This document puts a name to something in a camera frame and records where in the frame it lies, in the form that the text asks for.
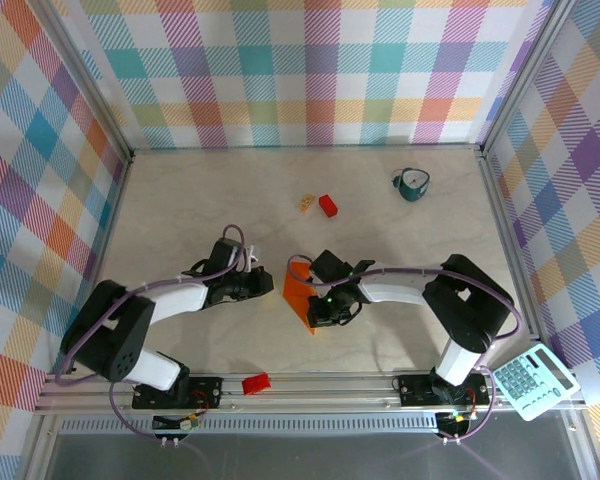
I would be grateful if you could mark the thin aluminium rail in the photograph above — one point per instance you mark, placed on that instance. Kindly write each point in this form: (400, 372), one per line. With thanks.
(305, 147)

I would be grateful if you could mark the small wooden block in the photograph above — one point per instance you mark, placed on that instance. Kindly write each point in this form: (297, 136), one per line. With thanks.
(305, 203)

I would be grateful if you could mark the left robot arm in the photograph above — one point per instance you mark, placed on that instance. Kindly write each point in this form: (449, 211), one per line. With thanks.
(110, 330)

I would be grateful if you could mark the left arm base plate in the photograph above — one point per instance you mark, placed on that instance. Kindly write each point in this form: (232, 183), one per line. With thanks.
(207, 387)

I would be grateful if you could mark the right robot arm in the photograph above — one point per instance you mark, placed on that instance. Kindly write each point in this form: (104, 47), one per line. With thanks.
(470, 305)

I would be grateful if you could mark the small red toy brick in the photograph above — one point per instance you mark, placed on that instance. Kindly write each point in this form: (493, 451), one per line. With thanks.
(328, 205)

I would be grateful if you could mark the long aluminium mounting rail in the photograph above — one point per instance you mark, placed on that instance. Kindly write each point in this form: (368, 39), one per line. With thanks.
(330, 395)

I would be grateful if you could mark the light blue calculator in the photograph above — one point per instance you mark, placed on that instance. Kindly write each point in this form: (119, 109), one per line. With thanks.
(535, 385)

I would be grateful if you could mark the grey metal panel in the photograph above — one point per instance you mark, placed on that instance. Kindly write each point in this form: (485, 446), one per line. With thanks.
(305, 457)

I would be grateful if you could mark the teal alarm clock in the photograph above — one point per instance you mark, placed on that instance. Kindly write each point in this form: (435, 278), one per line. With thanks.
(412, 186)

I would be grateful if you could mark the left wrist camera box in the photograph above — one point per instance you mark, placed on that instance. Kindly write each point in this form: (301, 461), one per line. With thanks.
(251, 257)

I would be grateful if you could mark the large red toy brick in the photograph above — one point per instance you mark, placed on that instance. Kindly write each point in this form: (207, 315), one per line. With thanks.
(256, 384)

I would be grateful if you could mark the aluminium frame post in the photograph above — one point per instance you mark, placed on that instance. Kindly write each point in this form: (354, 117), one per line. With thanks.
(524, 75)
(87, 80)

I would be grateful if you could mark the aluminium side rail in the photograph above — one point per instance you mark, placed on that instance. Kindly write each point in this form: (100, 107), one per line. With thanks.
(511, 250)
(105, 245)

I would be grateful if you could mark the vented metal strip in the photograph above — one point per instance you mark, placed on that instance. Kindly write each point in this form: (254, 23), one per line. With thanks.
(305, 425)

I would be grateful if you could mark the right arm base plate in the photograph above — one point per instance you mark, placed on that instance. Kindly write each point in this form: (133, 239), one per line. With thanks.
(415, 390)

